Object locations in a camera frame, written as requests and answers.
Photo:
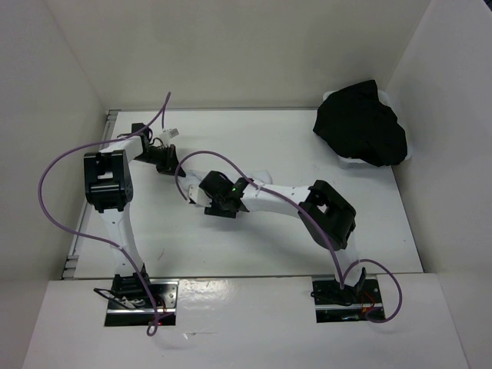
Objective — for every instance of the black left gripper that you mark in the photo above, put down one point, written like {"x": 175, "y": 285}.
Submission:
{"x": 171, "y": 162}

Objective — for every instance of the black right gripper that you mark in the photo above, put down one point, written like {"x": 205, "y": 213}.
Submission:
{"x": 215, "y": 210}

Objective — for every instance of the white skirt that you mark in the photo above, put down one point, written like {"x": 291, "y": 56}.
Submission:
{"x": 194, "y": 177}

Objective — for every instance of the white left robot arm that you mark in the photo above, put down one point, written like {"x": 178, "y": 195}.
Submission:
{"x": 109, "y": 189}

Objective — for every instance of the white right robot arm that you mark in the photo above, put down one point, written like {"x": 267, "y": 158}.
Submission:
{"x": 327, "y": 216}

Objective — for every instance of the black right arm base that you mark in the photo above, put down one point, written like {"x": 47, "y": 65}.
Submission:
{"x": 333, "y": 305}

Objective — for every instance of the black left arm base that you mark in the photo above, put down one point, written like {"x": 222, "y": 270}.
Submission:
{"x": 129, "y": 307}

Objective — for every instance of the black skirt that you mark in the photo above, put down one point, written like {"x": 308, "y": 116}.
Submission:
{"x": 361, "y": 123}

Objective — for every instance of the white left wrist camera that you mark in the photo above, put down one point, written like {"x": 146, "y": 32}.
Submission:
{"x": 167, "y": 135}

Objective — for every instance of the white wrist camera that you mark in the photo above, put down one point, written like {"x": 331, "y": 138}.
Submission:
{"x": 167, "y": 135}
{"x": 197, "y": 197}

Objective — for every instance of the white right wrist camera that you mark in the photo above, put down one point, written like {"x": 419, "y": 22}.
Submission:
{"x": 197, "y": 197}

